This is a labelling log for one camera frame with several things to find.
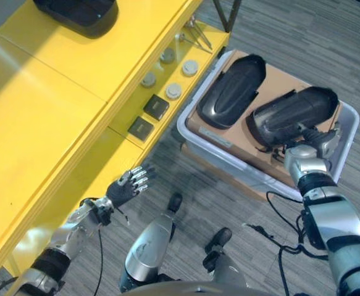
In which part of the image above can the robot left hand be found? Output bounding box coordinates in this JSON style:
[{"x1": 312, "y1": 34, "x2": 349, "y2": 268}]
[{"x1": 105, "y1": 164, "x2": 157, "y2": 208}]

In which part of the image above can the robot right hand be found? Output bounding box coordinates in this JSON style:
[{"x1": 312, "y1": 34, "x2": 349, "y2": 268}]
[{"x1": 297, "y1": 121, "x2": 341, "y2": 157}]

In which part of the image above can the black sole-shaped part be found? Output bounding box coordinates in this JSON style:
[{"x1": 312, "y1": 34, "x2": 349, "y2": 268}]
[
  {"x1": 32, "y1": 0, "x2": 120, "y2": 39},
  {"x1": 196, "y1": 54, "x2": 267, "y2": 131},
  {"x1": 245, "y1": 86, "x2": 340, "y2": 154}
]

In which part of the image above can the translucent white plastic box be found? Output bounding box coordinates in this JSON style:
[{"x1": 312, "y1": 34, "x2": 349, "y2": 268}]
[{"x1": 176, "y1": 49, "x2": 360, "y2": 204}]

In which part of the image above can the small black square box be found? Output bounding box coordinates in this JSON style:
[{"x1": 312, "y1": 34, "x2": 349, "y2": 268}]
[
  {"x1": 143, "y1": 94, "x2": 170, "y2": 121},
  {"x1": 127, "y1": 116, "x2": 156, "y2": 141}
]

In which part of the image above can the yellow metal shelf unit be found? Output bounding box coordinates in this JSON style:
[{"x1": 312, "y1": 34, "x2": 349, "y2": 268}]
[{"x1": 0, "y1": 0, "x2": 232, "y2": 283}]

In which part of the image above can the robot left leg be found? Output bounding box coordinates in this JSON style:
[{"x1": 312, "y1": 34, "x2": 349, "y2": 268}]
[{"x1": 119, "y1": 192, "x2": 184, "y2": 294}]

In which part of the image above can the robot leg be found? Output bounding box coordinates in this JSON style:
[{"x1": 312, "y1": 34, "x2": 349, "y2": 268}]
[
  {"x1": 119, "y1": 192, "x2": 184, "y2": 294},
  {"x1": 202, "y1": 227, "x2": 249, "y2": 286}
]

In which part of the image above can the brown cardboard sheet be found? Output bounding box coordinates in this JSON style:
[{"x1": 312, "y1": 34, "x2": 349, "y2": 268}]
[{"x1": 186, "y1": 51, "x2": 345, "y2": 189}]

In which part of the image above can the white label strip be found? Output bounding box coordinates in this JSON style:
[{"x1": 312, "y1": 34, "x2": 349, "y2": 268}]
[{"x1": 199, "y1": 125, "x2": 232, "y2": 147}]

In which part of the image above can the robot right leg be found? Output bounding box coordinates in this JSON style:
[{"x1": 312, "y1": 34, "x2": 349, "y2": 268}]
[{"x1": 202, "y1": 227, "x2": 249, "y2": 286}]

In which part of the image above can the round grey metal disc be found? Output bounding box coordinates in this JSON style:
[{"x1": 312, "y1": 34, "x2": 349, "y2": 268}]
[
  {"x1": 140, "y1": 72, "x2": 157, "y2": 89},
  {"x1": 180, "y1": 58, "x2": 199, "y2": 76},
  {"x1": 159, "y1": 47, "x2": 177, "y2": 65},
  {"x1": 164, "y1": 82, "x2": 183, "y2": 101}
]

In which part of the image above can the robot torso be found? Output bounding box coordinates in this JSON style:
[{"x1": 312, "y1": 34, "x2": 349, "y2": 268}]
[{"x1": 127, "y1": 279, "x2": 293, "y2": 296}]

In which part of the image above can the long metal bolt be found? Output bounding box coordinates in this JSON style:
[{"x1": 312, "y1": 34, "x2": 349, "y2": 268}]
[
  {"x1": 174, "y1": 32, "x2": 214, "y2": 51},
  {"x1": 186, "y1": 17, "x2": 212, "y2": 47}
]

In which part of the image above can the thin black cable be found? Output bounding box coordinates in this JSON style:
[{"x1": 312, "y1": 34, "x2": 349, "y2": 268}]
[{"x1": 93, "y1": 226, "x2": 104, "y2": 295}]

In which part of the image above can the dark metal frame brace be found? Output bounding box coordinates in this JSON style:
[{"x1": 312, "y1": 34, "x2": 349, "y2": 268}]
[{"x1": 211, "y1": 0, "x2": 241, "y2": 33}]

